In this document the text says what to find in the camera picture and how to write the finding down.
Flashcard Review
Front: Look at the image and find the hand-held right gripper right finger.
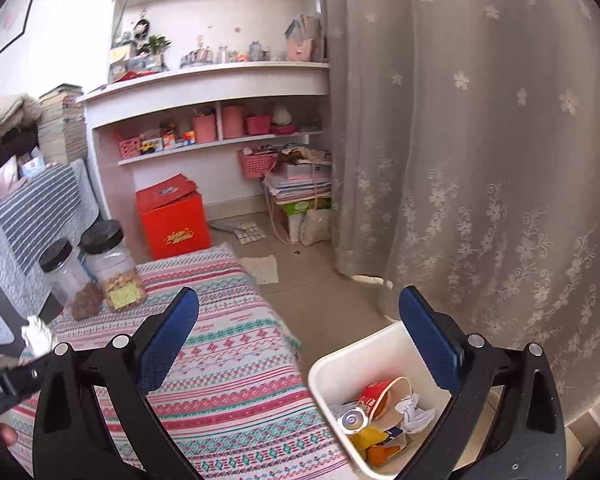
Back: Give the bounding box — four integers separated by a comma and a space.
396, 286, 568, 480

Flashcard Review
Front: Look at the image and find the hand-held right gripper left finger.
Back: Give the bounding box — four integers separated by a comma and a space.
32, 287, 203, 480

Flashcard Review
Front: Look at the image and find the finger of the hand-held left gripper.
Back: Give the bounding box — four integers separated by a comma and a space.
0, 352, 56, 418

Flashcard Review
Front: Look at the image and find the white tissue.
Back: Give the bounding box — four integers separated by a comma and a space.
395, 394, 436, 434
21, 315, 56, 359

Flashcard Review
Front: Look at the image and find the white trash bin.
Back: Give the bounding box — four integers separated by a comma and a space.
307, 321, 463, 478

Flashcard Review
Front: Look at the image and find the dark blue cardboard box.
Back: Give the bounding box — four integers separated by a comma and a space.
380, 425, 414, 456

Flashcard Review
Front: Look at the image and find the patterned striped tablecloth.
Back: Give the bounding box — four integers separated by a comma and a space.
5, 242, 351, 480

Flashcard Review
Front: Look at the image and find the red paper carton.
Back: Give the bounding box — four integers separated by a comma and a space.
364, 379, 412, 419

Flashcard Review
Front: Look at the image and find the grey sofa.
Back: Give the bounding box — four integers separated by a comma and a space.
0, 160, 102, 349

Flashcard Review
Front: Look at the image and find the large black-lidded clear jar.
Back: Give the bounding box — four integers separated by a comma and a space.
80, 220, 148, 312

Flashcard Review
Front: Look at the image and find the silver metal can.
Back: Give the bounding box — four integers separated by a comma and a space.
337, 405, 369, 434

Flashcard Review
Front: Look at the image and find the white floor rag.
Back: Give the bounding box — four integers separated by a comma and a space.
240, 255, 280, 285

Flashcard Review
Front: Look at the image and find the small black-lidded clear jar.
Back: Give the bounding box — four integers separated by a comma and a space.
39, 239, 105, 321

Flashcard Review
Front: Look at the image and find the red cardboard box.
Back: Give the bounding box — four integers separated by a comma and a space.
135, 174, 214, 260

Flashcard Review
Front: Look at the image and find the printed paper sheet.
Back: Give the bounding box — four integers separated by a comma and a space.
232, 220, 266, 245

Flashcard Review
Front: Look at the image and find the white cloth bag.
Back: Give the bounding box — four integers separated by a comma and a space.
300, 207, 334, 247

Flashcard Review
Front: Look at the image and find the striped quilted sofa cover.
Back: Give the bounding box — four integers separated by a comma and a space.
0, 160, 101, 348

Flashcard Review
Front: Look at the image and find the white floral curtain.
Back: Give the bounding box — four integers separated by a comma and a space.
312, 0, 600, 427

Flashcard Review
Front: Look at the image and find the large pink basket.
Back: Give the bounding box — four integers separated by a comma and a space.
237, 149, 276, 180

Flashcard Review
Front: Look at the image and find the pink lattice basket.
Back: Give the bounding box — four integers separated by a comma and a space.
114, 132, 142, 160

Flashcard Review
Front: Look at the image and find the tied stack of papers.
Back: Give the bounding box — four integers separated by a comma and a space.
262, 147, 334, 246

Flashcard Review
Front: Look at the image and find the pink cloth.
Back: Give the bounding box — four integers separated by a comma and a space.
0, 155, 21, 201

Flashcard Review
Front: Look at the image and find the pink bucket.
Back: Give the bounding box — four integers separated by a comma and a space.
192, 112, 218, 144
222, 105, 246, 140

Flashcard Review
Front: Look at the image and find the tissue packet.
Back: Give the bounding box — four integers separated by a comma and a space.
20, 156, 49, 180

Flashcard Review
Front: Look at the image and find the small pink basket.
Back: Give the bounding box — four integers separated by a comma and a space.
243, 116, 272, 136

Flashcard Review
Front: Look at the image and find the dark brown blanket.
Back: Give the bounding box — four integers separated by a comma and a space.
0, 130, 41, 171

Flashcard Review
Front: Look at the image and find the tall stack of books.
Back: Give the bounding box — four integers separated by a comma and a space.
37, 85, 89, 166

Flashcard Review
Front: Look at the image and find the white bookshelf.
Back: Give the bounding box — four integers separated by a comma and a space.
75, 0, 332, 211

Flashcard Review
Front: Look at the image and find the red paper packet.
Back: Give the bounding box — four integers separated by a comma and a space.
114, 70, 156, 84

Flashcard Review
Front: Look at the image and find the cream fleece blanket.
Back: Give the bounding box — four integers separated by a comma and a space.
0, 94, 44, 149

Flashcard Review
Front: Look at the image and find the small potted plant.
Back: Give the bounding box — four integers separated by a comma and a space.
140, 35, 173, 56

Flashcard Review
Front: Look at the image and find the pink house-shaped holder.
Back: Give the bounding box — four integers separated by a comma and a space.
285, 12, 326, 64

